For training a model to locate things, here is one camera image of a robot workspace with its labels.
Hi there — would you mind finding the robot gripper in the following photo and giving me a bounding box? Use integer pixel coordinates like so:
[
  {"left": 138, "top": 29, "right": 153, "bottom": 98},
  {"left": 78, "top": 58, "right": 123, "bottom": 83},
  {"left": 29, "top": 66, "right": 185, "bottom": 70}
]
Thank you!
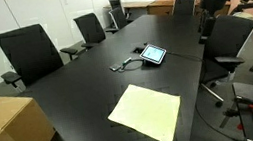
[{"left": 195, "top": 0, "right": 237, "bottom": 38}]

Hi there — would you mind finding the green and white marker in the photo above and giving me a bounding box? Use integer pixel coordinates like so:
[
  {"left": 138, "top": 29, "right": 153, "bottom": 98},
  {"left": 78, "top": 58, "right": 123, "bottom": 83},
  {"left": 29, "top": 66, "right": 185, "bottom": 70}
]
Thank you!
[{"left": 121, "top": 57, "right": 133, "bottom": 65}]

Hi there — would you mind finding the wooden desk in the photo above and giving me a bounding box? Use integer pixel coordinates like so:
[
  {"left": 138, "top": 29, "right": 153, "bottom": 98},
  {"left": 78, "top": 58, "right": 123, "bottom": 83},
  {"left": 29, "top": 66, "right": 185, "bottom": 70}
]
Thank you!
[{"left": 102, "top": 0, "right": 156, "bottom": 19}]

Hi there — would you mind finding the white framed tablet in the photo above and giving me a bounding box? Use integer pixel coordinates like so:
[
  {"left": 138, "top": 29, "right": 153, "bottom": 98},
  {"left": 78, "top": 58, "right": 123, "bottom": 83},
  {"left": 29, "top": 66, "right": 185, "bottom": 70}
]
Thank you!
[{"left": 137, "top": 42, "right": 169, "bottom": 68}]

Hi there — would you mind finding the black tablet cable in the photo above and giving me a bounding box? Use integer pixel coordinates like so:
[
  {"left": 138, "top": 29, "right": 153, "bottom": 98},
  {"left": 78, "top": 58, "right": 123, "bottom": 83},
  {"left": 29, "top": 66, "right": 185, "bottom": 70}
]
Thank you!
[{"left": 116, "top": 48, "right": 205, "bottom": 75}]

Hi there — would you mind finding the black office chair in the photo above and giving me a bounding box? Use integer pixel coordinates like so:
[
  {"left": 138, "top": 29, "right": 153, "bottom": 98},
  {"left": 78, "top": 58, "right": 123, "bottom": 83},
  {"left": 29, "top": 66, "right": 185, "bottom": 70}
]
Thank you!
[
  {"left": 0, "top": 18, "right": 84, "bottom": 97},
  {"left": 108, "top": 0, "right": 126, "bottom": 13},
  {"left": 191, "top": 10, "right": 253, "bottom": 92},
  {"left": 72, "top": 10, "right": 109, "bottom": 53},
  {"left": 101, "top": 5, "right": 136, "bottom": 36}
]

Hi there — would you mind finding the wooden cabinet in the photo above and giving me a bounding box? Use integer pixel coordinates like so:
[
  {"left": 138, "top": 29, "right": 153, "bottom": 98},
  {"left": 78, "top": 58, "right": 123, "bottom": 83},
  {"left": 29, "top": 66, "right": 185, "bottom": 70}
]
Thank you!
[{"left": 146, "top": 0, "right": 177, "bottom": 19}]

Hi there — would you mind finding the yellow towel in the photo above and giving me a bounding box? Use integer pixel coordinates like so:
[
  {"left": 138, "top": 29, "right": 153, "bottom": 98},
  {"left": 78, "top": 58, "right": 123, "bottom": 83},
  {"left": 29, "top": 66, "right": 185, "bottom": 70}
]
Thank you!
[{"left": 103, "top": 76, "right": 189, "bottom": 141}]

